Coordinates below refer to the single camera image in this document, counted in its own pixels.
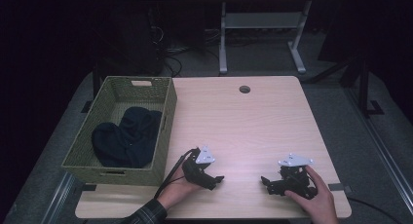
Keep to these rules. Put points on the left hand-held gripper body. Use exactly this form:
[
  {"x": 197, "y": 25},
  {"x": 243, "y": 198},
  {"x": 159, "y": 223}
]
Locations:
[{"x": 195, "y": 168}]

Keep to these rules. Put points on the black metal stand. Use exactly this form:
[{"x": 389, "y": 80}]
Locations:
[{"x": 363, "y": 84}]

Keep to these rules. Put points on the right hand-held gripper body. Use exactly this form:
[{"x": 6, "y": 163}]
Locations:
[{"x": 297, "y": 175}]

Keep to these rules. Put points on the person's left hand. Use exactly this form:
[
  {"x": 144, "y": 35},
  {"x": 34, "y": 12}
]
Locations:
[{"x": 177, "y": 190}]

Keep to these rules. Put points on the green woven basket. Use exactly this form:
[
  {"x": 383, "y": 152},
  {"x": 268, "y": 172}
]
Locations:
[{"x": 107, "y": 100}]

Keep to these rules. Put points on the person's right hand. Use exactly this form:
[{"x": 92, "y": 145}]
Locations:
[{"x": 315, "y": 201}]

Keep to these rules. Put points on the grey tape strip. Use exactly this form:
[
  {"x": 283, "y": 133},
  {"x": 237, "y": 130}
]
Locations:
[{"x": 337, "y": 187}]

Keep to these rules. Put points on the grey metal table frame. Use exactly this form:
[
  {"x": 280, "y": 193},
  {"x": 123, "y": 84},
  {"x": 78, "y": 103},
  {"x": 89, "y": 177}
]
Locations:
[{"x": 259, "y": 21}]

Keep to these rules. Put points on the metal floor rail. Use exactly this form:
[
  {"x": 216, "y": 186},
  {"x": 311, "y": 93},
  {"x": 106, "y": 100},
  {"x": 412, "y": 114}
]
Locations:
[
  {"x": 383, "y": 146},
  {"x": 56, "y": 201}
]

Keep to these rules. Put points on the dark cloth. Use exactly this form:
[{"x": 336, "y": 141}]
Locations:
[{"x": 130, "y": 139}]

